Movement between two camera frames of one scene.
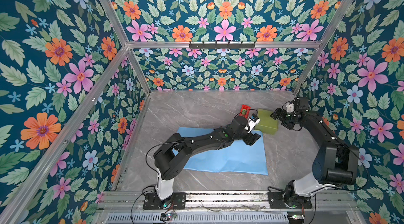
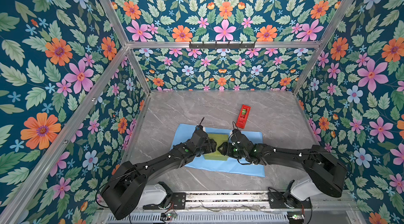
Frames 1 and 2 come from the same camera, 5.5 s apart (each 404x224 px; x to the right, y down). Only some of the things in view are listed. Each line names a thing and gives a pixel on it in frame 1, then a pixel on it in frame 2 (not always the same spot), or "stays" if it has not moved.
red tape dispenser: (244, 111) stays
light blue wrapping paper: (238, 157) stays
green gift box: (266, 124) → (219, 139)
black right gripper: (278, 112) → (225, 149)
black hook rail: (221, 46) stays
